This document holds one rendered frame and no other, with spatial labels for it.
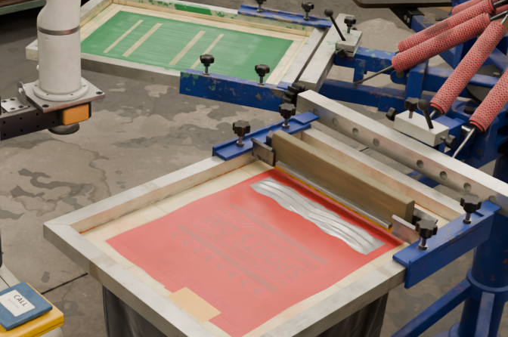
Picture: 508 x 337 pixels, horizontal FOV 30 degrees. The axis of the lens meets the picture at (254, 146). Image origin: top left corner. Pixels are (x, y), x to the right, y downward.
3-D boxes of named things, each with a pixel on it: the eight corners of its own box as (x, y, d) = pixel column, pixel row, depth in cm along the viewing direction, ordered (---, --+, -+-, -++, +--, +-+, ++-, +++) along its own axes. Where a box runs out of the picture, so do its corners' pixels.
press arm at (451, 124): (419, 160, 233) (422, 142, 231) (399, 150, 237) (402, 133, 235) (459, 140, 244) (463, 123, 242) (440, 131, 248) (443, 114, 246)
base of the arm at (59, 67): (17, 80, 223) (13, 18, 216) (65, 69, 230) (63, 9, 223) (48, 106, 213) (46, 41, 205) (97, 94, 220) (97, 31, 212)
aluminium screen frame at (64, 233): (231, 388, 164) (233, 371, 162) (43, 238, 199) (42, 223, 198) (487, 231, 214) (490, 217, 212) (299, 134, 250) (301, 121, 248)
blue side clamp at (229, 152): (224, 179, 228) (226, 154, 225) (210, 171, 231) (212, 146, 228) (308, 143, 247) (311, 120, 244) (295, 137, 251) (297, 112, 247)
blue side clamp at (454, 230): (407, 289, 195) (412, 261, 191) (388, 278, 198) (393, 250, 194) (488, 239, 214) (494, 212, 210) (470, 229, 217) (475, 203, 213)
